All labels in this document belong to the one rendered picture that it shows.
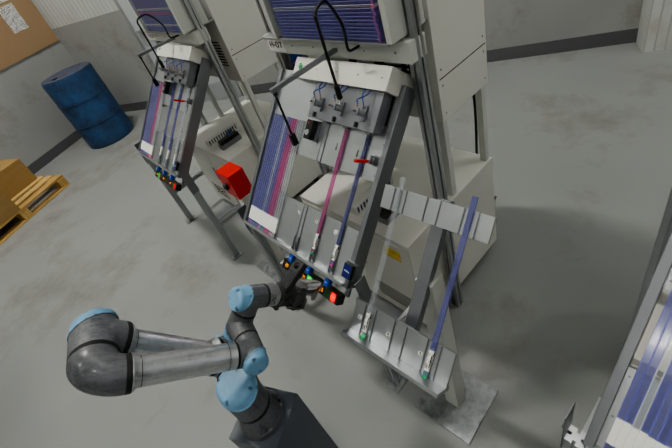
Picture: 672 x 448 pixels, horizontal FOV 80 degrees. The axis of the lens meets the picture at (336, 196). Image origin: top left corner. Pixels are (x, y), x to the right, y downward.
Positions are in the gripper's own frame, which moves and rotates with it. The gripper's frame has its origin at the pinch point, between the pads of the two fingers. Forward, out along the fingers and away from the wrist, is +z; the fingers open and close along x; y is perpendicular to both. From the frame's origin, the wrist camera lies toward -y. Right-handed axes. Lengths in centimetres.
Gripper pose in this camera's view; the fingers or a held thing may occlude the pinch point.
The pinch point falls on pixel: (320, 283)
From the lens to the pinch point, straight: 147.5
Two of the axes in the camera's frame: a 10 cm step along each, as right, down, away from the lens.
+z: 6.9, 0.8, 7.2
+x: 6.7, 3.0, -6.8
